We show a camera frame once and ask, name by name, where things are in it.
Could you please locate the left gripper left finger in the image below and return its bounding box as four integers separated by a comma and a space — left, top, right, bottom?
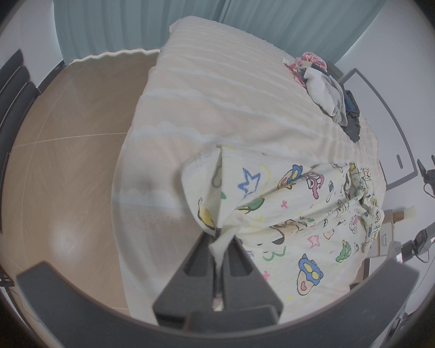
153, 232, 217, 326

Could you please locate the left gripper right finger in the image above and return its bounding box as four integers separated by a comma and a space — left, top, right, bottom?
221, 237, 284, 322

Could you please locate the white printed pyjama top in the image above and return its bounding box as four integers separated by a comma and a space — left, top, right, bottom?
181, 145, 385, 312

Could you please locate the pile of clothes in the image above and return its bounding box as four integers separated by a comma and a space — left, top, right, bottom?
282, 51, 362, 143

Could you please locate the white bedside table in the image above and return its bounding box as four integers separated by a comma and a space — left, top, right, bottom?
368, 209, 404, 259

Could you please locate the bed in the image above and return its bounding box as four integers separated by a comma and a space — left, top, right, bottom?
110, 15, 418, 322

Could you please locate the blue-green curtain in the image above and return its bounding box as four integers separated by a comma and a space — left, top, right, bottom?
217, 0, 394, 65
52, 0, 240, 64

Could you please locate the dark slatted panel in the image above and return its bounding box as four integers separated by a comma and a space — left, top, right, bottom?
0, 49, 41, 237

